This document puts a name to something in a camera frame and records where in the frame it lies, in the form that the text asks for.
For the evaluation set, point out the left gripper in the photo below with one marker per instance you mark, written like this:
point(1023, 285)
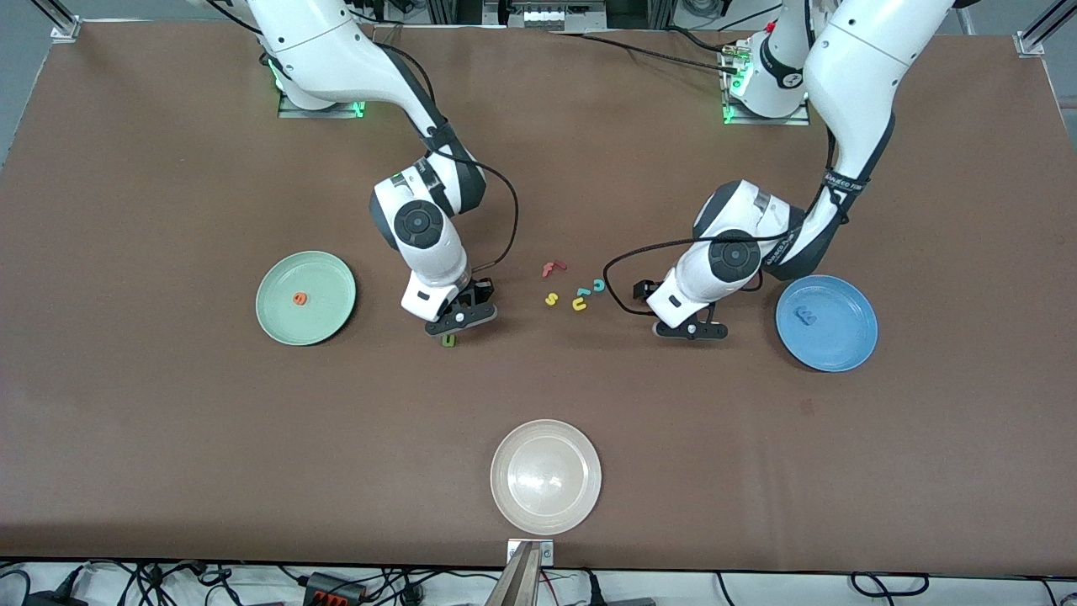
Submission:
point(646, 289)

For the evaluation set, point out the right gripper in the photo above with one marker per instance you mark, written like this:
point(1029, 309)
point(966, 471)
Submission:
point(477, 292)

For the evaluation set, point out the blue foam letter m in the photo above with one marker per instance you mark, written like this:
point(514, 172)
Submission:
point(806, 316)

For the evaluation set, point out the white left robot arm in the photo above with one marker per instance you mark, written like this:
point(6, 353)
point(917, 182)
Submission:
point(858, 84)

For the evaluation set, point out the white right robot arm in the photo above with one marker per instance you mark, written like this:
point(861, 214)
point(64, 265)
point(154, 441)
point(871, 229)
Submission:
point(328, 50)

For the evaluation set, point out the red foam letter f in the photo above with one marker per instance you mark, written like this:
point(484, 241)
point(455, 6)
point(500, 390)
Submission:
point(551, 268)

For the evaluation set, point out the pale green round plate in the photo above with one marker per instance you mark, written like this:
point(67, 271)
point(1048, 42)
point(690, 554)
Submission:
point(324, 278)

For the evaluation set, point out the blue round plate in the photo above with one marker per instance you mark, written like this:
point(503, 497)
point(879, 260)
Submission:
point(841, 337)

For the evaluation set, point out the white round plate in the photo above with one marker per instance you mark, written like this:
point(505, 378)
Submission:
point(545, 476)

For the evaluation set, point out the black power strip red switches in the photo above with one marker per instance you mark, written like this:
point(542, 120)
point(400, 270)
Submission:
point(332, 591)

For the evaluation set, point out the black power adapter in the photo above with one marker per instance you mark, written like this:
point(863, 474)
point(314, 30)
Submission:
point(55, 599)

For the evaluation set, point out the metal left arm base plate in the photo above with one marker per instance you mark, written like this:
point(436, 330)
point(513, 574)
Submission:
point(761, 121)

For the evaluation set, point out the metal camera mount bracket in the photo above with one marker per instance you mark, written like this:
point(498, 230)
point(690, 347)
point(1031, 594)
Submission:
point(513, 551)

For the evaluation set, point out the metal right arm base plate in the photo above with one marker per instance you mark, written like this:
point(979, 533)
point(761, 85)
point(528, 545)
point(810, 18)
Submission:
point(336, 112)

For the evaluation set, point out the aluminium camera mount beam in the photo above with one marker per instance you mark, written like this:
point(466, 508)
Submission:
point(517, 585)

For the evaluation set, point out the aluminium frame rack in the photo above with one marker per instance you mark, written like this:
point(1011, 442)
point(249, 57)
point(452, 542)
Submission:
point(496, 10)

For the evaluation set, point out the aluminium corner post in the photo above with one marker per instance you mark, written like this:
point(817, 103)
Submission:
point(1039, 34)
point(61, 23)

